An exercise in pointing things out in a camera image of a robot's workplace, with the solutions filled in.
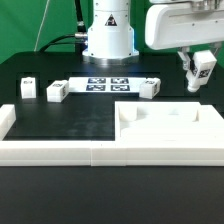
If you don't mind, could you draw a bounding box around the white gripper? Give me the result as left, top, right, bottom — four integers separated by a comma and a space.
145, 0, 224, 71

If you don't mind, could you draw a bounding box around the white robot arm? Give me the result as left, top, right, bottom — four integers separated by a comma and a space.
83, 0, 224, 70

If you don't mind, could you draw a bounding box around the white U-shaped fence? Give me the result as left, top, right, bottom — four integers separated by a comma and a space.
0, 104, 224, 166

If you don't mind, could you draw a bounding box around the white marker sheet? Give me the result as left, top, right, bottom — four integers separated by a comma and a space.
69, 77, 145, 93

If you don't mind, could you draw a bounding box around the black cable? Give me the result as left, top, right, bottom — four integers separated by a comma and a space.
39, 0, 90, 53

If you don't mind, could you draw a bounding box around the white thin cable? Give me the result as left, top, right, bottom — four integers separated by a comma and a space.
33, 0, 52, 52

